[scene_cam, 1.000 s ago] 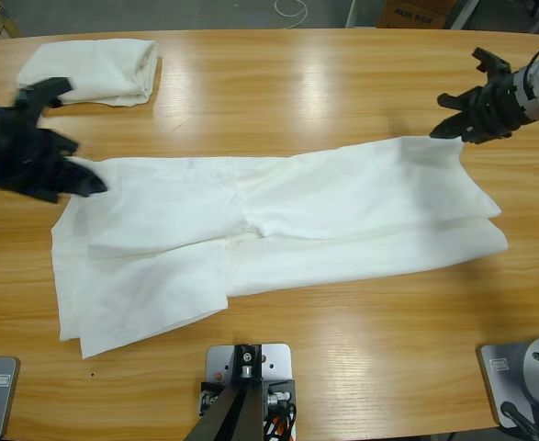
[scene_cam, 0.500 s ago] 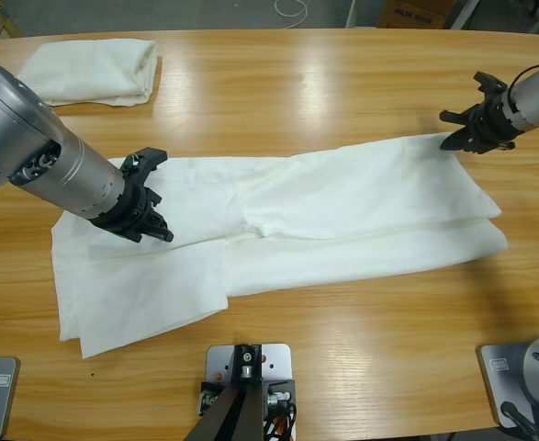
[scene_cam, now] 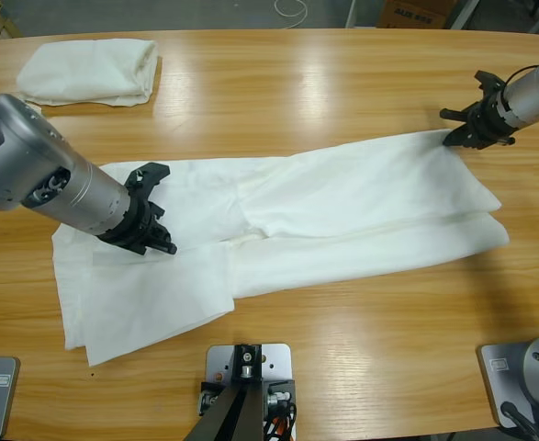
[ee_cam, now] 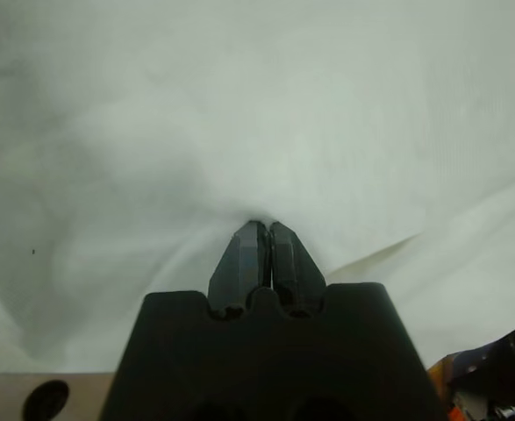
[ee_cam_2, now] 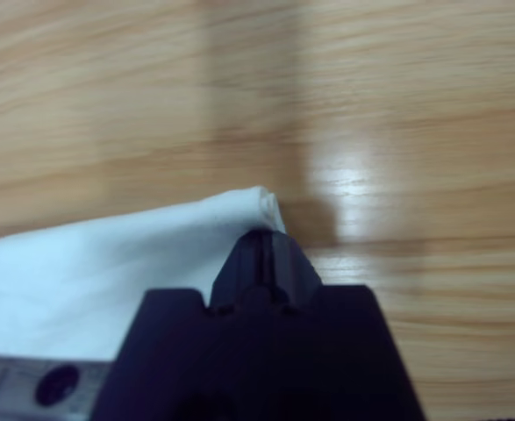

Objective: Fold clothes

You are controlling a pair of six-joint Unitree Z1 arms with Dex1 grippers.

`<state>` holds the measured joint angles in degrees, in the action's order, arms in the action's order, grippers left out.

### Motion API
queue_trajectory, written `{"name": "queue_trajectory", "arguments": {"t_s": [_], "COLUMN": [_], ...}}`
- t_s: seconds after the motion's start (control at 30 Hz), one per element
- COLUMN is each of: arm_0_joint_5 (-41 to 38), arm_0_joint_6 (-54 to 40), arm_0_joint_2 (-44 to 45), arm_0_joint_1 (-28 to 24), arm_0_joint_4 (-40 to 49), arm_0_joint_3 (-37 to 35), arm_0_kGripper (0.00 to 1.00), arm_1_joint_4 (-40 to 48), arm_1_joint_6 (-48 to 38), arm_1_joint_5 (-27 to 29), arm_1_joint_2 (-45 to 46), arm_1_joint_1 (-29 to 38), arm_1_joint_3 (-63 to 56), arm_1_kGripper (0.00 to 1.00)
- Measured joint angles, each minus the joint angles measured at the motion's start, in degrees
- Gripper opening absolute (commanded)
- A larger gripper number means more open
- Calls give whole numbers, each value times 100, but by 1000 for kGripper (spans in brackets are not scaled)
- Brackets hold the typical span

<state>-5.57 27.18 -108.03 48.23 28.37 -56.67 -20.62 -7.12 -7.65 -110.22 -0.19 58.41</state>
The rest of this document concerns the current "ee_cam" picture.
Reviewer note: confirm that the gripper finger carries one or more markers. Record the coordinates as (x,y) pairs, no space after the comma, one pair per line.
(239,267)
(294,267)

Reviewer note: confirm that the white t-shirt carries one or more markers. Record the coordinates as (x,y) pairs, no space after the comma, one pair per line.
(239,131)

